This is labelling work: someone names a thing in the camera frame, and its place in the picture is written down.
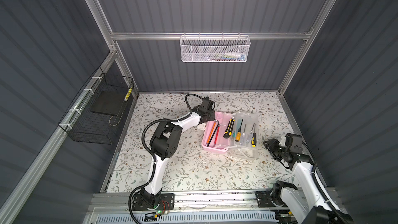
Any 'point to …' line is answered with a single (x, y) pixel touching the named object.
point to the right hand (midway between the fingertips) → (268, 145)
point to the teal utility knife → (239, 124)
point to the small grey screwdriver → (243, 136)
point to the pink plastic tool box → (237, 133)
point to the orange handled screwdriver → (239, 135)
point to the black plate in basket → (109, 102)
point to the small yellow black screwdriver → (254, 138)
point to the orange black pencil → (210, 135)
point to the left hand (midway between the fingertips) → (211, 113)
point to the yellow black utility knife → (228, 131)
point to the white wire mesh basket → (212, 48)
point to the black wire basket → (96, 114)
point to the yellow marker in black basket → (128, 94)
